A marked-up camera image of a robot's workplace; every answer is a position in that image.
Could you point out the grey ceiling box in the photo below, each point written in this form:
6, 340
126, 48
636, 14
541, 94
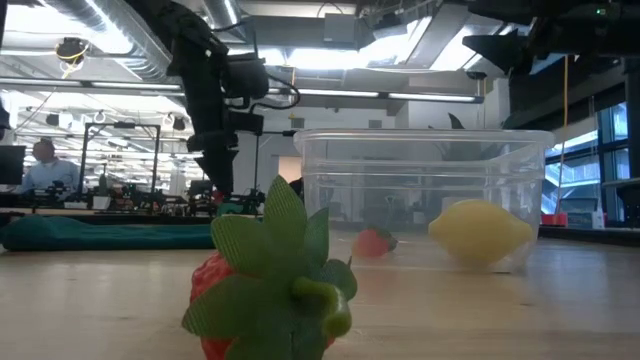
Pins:
345, 30

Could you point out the yellow toy lemon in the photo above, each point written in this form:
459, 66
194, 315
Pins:
480, 230

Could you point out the silver ventilation duct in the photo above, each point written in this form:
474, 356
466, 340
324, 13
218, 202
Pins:
125, 45

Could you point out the dark green cloth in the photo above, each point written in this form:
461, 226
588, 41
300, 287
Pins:
100, 235

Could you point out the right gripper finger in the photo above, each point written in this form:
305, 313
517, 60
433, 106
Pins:
505, 52

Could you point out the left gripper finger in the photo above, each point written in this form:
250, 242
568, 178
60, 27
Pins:
222, 170

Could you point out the black gantry frame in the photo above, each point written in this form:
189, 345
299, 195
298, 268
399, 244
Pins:
256, 170
83, 160

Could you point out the clear plastic tupperware container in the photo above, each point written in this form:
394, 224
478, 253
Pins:
400, 150

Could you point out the red box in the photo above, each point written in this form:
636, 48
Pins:
555, 219

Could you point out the window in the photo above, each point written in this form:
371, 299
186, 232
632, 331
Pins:
620, 120

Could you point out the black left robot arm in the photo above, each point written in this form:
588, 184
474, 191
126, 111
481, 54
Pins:
170, 25

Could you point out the red toy strawberry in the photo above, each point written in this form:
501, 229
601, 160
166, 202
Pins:
280, 280
370, 244

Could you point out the black computer monitor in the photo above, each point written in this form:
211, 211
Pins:
12, 165
200, 187

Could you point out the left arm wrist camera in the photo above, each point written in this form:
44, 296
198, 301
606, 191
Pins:
247, 75

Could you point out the person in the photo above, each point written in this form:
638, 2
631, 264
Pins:
50, 172

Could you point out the black aluminium table frame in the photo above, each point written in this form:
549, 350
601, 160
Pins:
610, 236

